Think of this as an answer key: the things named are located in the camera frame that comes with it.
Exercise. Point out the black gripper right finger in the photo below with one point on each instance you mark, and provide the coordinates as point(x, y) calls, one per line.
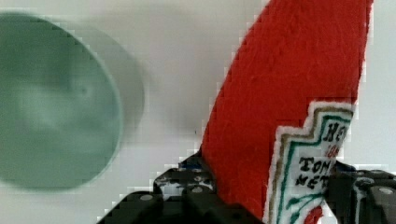
point(361, 196)

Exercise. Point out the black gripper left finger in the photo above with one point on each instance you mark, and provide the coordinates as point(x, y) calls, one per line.
point(193, 171)

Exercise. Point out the red plush ketchup bottle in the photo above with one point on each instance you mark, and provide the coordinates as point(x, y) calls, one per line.
point(284, 109)

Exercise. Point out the green cup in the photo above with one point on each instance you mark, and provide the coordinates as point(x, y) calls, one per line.
point(60, 114)

